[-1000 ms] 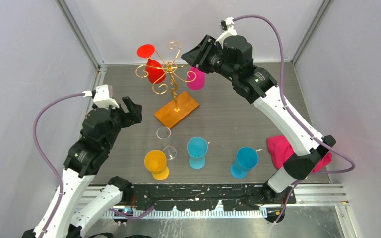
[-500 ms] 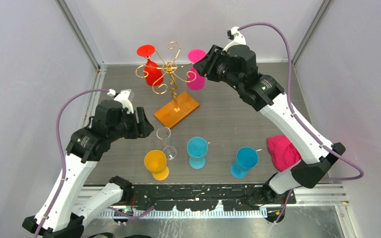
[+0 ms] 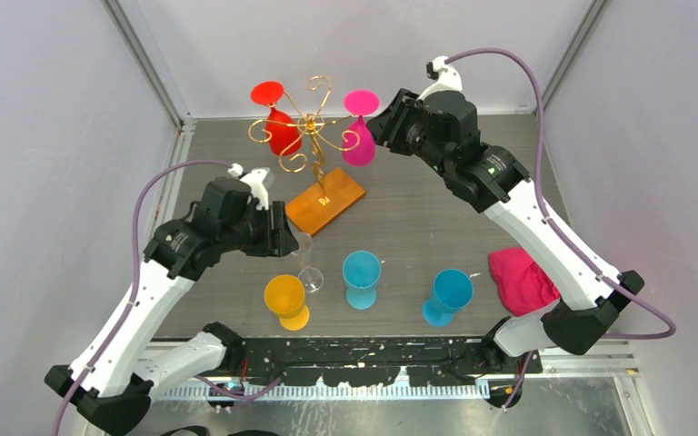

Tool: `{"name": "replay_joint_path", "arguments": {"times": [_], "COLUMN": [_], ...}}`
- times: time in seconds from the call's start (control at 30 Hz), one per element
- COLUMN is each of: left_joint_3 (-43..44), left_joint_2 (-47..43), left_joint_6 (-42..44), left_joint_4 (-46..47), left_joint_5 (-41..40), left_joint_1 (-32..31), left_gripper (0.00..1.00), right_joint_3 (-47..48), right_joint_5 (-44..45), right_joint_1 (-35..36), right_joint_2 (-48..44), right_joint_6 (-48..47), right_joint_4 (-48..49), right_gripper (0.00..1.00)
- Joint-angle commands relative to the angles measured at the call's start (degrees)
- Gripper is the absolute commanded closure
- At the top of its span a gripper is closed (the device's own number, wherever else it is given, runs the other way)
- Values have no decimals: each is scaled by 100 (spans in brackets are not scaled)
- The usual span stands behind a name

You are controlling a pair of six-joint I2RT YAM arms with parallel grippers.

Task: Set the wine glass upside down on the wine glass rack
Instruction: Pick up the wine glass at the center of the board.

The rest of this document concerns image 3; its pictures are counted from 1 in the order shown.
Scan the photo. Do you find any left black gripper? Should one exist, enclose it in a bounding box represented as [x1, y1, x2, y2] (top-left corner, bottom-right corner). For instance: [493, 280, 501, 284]
[221, 200, 299, 257]

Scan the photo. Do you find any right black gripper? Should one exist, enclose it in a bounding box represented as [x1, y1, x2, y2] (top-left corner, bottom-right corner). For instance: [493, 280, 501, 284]
[365, 88, 451, 179]

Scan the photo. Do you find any pink plastic wine glass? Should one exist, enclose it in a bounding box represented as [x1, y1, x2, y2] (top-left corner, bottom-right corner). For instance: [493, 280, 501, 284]
[342, 89, 380, 167]

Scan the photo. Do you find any clear wine glass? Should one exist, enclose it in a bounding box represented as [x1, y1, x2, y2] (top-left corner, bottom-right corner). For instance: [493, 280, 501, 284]
[291, 231, 324, 293]

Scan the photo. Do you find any red plastic wine glass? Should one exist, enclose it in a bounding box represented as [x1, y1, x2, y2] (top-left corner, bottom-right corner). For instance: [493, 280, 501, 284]
[250, 81, 303, 156]

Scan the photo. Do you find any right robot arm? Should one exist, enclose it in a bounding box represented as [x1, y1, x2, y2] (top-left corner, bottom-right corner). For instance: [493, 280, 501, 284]
[367, 89, 644, 373]

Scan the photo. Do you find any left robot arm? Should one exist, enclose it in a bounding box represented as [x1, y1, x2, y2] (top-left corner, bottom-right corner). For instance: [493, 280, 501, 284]
[45, 168, 297, 435]

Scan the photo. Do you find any yellow plastic wine glass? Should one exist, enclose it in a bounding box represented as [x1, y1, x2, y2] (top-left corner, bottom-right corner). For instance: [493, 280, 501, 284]
[264, 274, 311, 332]

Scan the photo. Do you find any blue wine glass centre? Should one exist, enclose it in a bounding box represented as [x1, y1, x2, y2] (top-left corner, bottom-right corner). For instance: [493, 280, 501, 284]
[342, 251, 382, 310]

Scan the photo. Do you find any blue wine glass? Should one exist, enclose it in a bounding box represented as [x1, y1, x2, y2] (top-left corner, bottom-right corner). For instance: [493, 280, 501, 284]
[342, 251, 382, 310]
[422, 269, 474, 327]

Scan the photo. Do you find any blue wine glass right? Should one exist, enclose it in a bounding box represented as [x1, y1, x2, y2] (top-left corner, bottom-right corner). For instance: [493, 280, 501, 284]
[422, 269, 474, 327]

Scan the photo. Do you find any pink crumpled cloth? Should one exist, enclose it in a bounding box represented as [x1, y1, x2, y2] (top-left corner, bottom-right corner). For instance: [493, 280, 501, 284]
[488, 247, 561, 317]

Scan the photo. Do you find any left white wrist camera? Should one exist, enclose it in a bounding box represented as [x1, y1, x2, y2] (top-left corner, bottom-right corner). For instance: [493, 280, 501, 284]
[227, 163, 274, 211]

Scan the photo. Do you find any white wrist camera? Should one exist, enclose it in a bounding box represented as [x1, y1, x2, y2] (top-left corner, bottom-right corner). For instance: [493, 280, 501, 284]
[419, 55, 463, 100]
[227, 163, 274, 211]

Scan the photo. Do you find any gold wire glass rack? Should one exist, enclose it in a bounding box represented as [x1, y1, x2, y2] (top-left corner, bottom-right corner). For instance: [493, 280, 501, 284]
[247, 75, 366, 236]

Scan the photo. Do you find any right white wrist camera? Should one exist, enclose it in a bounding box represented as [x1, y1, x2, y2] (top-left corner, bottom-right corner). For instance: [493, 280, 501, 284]
[419, 55, 463, 100]

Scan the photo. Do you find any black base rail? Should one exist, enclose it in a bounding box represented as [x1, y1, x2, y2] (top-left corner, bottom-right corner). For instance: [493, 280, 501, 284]
[208, 336, 541, 387]

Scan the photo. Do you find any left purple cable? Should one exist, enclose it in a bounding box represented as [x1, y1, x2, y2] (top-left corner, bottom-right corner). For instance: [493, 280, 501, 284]
[50, 158, 235, 436]

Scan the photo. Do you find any purple cable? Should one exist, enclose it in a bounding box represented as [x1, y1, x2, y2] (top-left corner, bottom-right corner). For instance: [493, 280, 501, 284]
[444, 47, 678, 411]
[50, 158, 235, 436]

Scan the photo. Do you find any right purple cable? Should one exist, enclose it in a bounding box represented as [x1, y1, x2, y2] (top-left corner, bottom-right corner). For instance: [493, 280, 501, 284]
[444, 47, 678, 411]

